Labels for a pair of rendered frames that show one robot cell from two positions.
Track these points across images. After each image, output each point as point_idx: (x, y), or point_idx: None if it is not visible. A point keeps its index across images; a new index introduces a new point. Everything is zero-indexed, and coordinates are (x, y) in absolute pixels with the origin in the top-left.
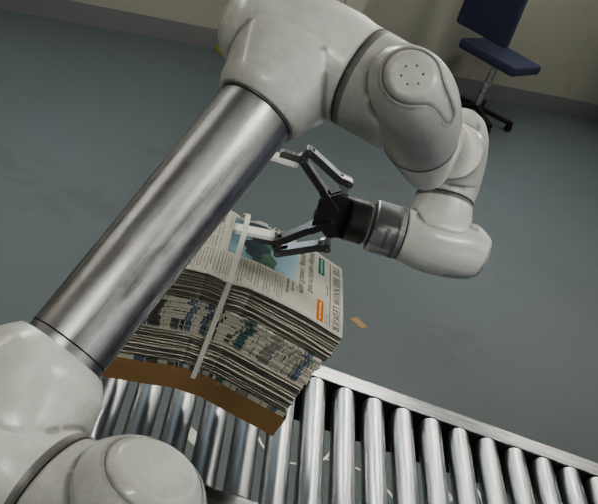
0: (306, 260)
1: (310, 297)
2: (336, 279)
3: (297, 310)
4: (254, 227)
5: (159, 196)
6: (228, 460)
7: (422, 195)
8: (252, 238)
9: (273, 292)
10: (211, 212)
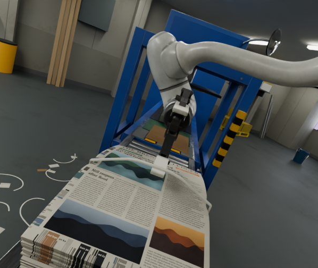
0: (132, 155)
1: (178, 170)
2: (138, 151)
3: (203, 181)
4: (156, 162)
5: None
6: None
7: (180, 87)
8: (130, 169)
9: (197, 185)
10: None
